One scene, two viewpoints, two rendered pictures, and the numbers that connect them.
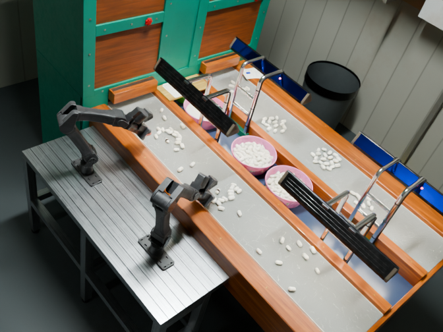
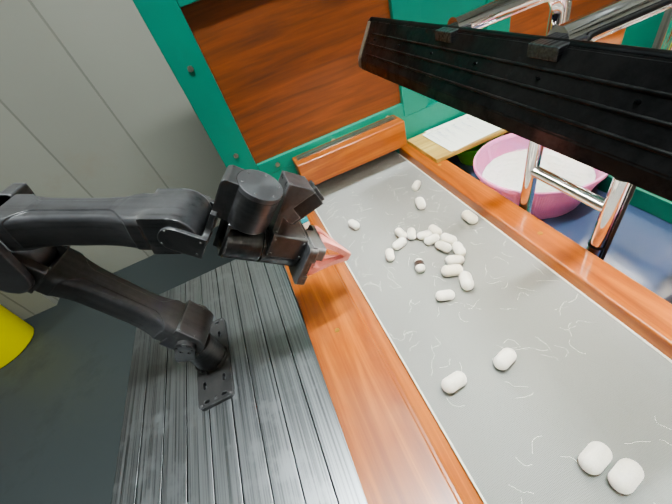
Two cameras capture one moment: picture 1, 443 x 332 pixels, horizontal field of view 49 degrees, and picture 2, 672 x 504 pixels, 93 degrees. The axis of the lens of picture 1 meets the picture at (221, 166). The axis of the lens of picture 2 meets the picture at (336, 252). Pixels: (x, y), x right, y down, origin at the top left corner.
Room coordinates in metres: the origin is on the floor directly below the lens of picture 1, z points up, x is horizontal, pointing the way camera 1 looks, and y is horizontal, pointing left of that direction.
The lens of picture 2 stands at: (1.63, 0.14, 1.22)
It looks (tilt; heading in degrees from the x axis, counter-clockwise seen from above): 42 degrees down; 46
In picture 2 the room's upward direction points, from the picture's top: 20 degrees counter-clockwise
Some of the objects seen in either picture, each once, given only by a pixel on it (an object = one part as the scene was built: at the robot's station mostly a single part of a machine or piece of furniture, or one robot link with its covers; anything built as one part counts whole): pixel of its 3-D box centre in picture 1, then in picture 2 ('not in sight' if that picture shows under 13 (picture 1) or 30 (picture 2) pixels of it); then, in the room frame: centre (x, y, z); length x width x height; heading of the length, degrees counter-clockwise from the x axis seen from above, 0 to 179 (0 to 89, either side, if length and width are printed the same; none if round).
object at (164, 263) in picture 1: (157, 247); not in sight; (1.33, 0.18, 0.71); 0.20 x 0.07 x 0.08; 53
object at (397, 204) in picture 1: (382, 204); not in sight; (1.82, -0.83, 0.90); 0.20 x 0.19 x 0.45; 52
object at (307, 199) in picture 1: (336, 221); not in sight; (1.45, -0.53, 1.08); 0.62 x 0.08 x 0.07; 52
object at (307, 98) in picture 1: (269, 68); not in sight; (2.49, -0.12, 1.08); 0.62 x 0.08 x 0.07; 52
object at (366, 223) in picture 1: (333, 238); not in sight; (1.51, -0.59, 0.90); 0.20 x 0.19 x 0.45; 52
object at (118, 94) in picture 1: (133, 89); (350, 151); (2.27, 0.61, 0.83); 0.30 x 0.06 x 0.07; 142
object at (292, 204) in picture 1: (286, 188); not in sight; (1.93, -0.38, 0.72); 0.27 x 0.27 x 0.10
